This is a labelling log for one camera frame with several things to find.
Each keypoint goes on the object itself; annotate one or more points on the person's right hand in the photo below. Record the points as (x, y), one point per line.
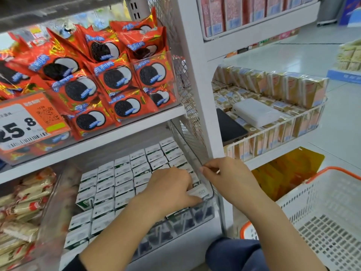
(231, 177)

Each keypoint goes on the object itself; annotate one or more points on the person's left hand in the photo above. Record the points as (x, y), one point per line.
(166, 189)

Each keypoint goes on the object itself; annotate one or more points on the rows of white juice cartons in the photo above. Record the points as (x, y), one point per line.
(113, 189)

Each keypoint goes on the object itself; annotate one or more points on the person's right forearm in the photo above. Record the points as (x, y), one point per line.
(287, 237)

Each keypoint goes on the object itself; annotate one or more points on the person's left forearm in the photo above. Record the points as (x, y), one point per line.
(113, 240)

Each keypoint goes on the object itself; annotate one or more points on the person's blue jeans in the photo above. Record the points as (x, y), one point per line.
(237, 255)

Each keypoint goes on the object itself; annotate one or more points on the yellow orange snack packet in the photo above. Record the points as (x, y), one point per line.
(287, 172)

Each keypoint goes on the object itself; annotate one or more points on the white flat box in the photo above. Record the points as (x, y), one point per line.
(258, 113)

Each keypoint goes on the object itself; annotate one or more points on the clear plastic display bin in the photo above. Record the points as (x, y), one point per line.
(56, 223)
(28, 256)

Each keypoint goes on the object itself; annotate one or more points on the stack of red cookie packets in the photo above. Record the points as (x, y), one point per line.
(101, 81)

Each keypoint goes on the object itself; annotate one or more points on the pile of yellow wafer bars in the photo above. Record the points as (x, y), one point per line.
(22, 217)

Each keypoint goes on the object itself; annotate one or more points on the large white orange price tag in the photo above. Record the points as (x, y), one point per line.
(25, 124)

